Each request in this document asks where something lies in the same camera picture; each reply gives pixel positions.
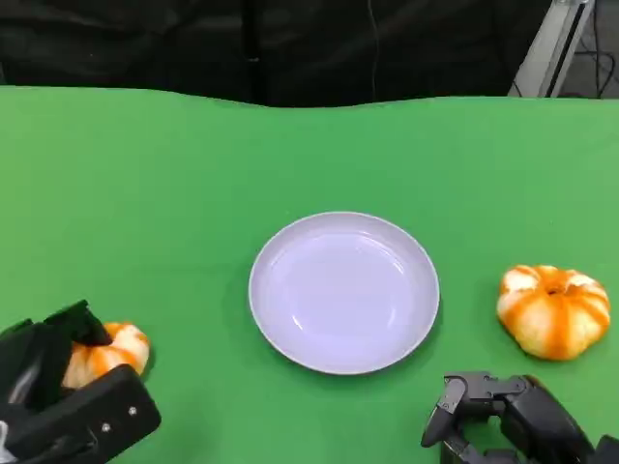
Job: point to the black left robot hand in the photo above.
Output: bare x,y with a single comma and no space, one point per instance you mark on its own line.
38,353

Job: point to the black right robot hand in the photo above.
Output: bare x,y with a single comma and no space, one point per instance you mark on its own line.
537,415

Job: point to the orange white toy bread roll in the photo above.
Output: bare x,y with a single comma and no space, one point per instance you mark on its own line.
121,348
553,319

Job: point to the green table cloth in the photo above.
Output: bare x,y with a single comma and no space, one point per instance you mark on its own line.
145,193

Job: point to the lilac plate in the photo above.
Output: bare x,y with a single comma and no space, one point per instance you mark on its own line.
344,295

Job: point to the black backdrop curtain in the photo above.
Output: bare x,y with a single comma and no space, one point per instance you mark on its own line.
193,43

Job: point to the silver aluminium frame post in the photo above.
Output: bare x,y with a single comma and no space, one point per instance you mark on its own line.
551,48

